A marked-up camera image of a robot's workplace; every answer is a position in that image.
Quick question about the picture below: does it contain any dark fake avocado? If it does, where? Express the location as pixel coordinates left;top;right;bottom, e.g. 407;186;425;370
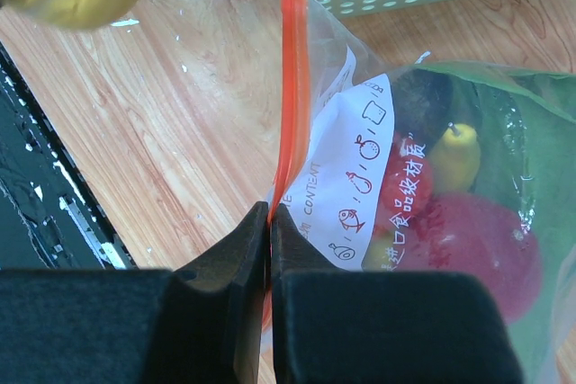
391;68;454;154

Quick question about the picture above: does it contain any green fake leafy vegetable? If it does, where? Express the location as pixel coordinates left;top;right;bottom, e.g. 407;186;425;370
426;61;575;383

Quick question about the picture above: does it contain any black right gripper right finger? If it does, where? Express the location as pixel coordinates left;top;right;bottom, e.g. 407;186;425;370
270;206;520;383

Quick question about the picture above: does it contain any small yellow fake pear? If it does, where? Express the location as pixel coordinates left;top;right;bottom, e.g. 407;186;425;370
427;122;482;193

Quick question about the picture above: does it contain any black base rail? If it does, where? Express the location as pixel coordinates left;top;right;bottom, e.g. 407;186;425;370
1;50;136;270

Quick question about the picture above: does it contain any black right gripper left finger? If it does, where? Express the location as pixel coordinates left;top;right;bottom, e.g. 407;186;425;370
1;201;268;383

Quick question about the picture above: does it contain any red fake apple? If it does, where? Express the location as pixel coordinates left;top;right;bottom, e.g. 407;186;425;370
415;192;543;323

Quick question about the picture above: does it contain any clear zip top bag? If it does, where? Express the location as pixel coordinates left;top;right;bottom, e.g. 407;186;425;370
263;0;576;384

